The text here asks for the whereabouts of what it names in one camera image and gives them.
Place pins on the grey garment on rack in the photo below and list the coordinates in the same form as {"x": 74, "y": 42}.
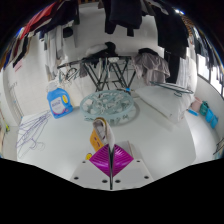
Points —
{"x": 151, "y": 66}

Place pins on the row of hanging clothes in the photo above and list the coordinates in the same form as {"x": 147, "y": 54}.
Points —
{"x": 123, "y": 13}

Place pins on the white pillow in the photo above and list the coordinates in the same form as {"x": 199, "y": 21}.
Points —
{"x": 163, "y": 101}

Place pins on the window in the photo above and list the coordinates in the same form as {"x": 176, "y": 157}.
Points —
{"x": 213, "y": 75}

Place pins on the round light-blue clip hanger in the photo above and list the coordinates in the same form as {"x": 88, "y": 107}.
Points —
{"x": 108, "y": 105}

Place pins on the blue bags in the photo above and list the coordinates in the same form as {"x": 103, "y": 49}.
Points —
{"x": 209, "y": 115}

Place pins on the blue detergent bottle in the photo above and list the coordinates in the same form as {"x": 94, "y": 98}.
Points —
{"x": 60, "y": 105}

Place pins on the white printed towel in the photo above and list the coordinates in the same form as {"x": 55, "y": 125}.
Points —
{"x": 100, "y": 131}

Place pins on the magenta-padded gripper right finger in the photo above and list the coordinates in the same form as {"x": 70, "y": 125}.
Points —
{"x": 121, "y": 161}

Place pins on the pink basket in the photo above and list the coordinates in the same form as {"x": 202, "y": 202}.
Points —
{"x": 196, "y": 105}

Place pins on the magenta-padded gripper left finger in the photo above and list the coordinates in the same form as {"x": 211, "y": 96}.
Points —
{"x": 100, "y": 160}

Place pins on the black folding drying rack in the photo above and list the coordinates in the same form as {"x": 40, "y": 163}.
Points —
{"x": 106, "y": 71}

